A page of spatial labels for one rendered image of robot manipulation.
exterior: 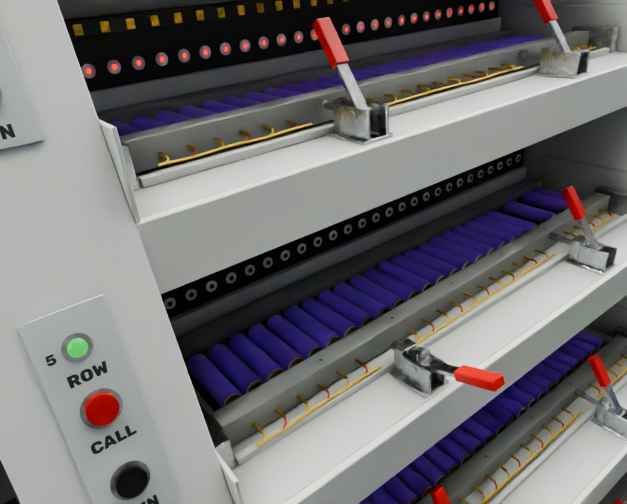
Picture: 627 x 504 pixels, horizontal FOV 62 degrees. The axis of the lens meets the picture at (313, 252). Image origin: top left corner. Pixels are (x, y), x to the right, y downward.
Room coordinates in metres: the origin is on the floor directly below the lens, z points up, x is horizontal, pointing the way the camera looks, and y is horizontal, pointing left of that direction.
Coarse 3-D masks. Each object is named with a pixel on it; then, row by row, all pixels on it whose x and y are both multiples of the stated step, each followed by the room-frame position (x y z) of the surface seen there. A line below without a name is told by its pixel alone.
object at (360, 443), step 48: (480, 192) 0.66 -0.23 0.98; (576, 192) 0.69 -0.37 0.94; (624, 192) 0.62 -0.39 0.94; (384, 240) 0.58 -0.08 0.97; (624, 240) 0.56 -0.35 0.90; (240, 288) 0.48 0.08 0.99; (528, 288) 0.49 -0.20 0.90; (576, 288) 0.48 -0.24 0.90; (624, 288) 0.52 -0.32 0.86; (480, 336) 0.43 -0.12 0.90; (528, 336) 0.42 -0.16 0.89; (336, 384) 0.39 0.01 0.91; (384, 384) 0.38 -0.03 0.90; (336, 432) 0.34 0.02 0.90; (384, 432) 0.34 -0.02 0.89; (432, 432) 0.36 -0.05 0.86; (240, 480) 0.31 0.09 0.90; (288, 480) 0.31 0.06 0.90; (336, 480) 0.31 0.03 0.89; (384, 480) 0.34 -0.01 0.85
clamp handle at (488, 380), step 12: (420, 360) 0.37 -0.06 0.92; (432, 360) 0.37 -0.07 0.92; (444, 372) 0.35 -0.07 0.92; (456, 372) 0.34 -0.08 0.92; (468, 372) 0.34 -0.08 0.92; (480, 372) 0.33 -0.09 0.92; (492, 372) 0.33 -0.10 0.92; (468, 384) 0.33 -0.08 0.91; (480, 384) 0.32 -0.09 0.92; (492, 384) 0.31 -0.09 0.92
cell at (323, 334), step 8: (288, 312) 0.47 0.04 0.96; (296, 312) 0.46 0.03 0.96; (304, 312) 0.46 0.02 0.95; (288, 320) 0.47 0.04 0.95; (296, 320) 0.46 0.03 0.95; (304, 320) 0.45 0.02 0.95; (312, 320) 0.45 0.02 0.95; (304, 328) 0.45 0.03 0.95; (312, 328) 0.44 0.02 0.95; (320, 328) 0.44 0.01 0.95; (328, 328) 0.44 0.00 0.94; (312, 336) 0.44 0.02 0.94; (320, 336) 0.43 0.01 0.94; (328, 336) 0.42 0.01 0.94; (336, 336) 0.43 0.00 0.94; (320, 344) 0.43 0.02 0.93; (328, 344) 0.42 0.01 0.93
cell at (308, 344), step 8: (272, 320) 0.46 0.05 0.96; (280, 320) 0.45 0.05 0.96; (272, 328) 0.45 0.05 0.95; (280, 328) 0.45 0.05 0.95; (288, 328) 0.44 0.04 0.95; (296, 328) 0.44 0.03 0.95; (280, 336) 0.44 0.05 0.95; (288, 336) 0.43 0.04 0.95; (296, 336) 0.43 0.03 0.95; (304, 336) 0.43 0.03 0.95; (288, 344) 0.43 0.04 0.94; (296, 344) 0.42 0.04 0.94; (304, 344) 0.42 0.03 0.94; (312, 344) 0.41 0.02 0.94; (304, 352) 0.41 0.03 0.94
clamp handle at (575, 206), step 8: (568, 192) 0.53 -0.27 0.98; (568, 200) 0.53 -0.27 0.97; (576, 200) 0.53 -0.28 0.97; (576, 208) 0.52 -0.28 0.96; (576, 216) 0.52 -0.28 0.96; (584, 216) 0.52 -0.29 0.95; (584, 224) 0.52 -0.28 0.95; (584, 232) 0.52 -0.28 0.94; (592, 232) 0.52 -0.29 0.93; (592, 240) 0.52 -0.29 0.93
